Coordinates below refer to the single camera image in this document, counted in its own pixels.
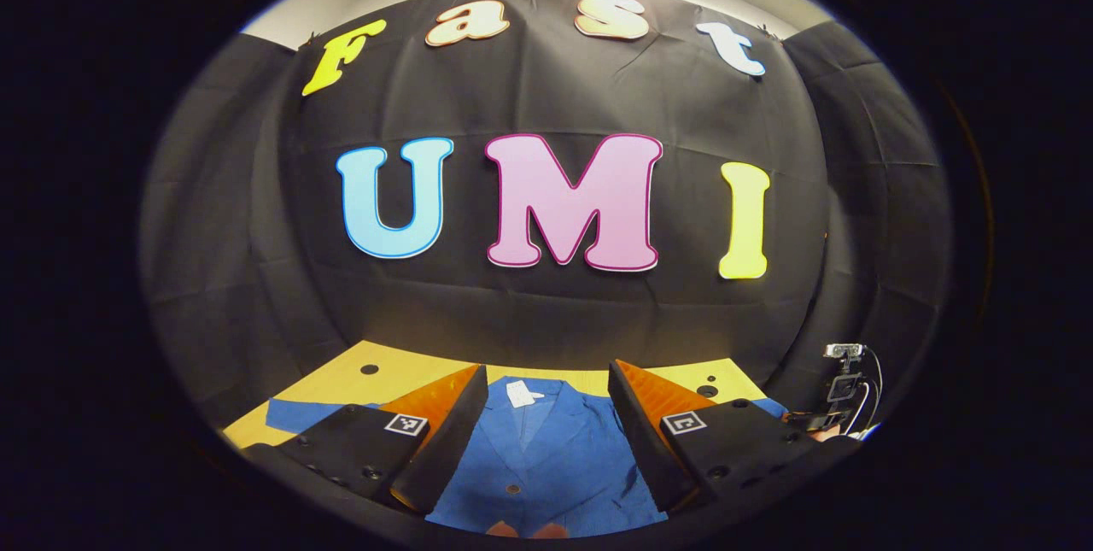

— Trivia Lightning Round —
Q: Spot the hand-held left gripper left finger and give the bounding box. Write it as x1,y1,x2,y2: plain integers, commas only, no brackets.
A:
242,363,490,516

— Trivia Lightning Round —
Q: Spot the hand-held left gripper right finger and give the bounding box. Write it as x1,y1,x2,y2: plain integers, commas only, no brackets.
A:
608,359,859,513

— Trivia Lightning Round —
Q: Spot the blue corduroy shirt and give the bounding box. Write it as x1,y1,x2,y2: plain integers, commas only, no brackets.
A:
265,376,791,539

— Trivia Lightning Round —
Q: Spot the black backdrop cloth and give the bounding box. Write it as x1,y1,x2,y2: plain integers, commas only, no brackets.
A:
141,0,953,441

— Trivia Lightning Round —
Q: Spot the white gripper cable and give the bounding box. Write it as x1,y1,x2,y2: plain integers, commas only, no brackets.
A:
845,349,886,437

